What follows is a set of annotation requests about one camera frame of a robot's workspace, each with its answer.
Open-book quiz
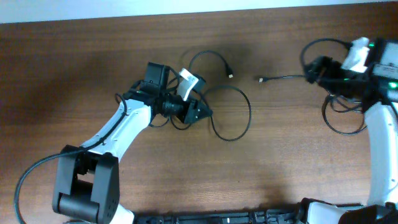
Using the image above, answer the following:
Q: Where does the thick black cable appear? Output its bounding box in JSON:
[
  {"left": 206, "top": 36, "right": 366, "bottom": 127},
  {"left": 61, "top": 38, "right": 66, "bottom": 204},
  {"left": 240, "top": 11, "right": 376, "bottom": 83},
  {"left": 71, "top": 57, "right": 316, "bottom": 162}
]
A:
[{"left": 169, "top": 49, "right": 252, "bottom": 142}]

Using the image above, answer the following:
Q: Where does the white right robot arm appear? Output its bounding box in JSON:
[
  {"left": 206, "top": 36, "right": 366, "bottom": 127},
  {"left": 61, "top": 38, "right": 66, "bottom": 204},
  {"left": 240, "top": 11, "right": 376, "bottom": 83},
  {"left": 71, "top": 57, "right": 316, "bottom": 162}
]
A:
[{"left": 299, "top": 37, "right": 397, "bottom": 223}]

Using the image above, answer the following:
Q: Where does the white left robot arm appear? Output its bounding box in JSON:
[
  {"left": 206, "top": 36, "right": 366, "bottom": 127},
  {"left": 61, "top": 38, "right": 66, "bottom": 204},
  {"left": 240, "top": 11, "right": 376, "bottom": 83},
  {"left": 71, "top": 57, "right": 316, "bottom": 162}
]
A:
[{"left": 52, "top": 62, "right": 213, "bottom": 223}]

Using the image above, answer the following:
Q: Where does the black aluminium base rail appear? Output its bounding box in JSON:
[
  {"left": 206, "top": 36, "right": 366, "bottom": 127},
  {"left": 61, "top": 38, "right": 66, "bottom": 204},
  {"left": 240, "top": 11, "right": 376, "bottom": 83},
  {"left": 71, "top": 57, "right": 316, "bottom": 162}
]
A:
[{"left": 133, "top": 203, "right": 307, "bottom": 224}]

